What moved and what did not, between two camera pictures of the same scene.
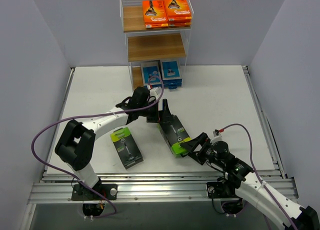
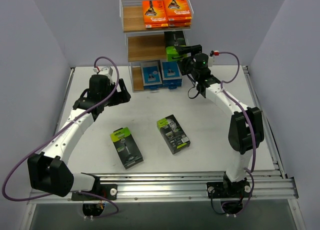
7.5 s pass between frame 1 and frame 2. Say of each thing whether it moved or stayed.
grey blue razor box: stayed
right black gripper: moved
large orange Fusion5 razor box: stayed
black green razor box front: stayed
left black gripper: moved
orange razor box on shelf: stayed
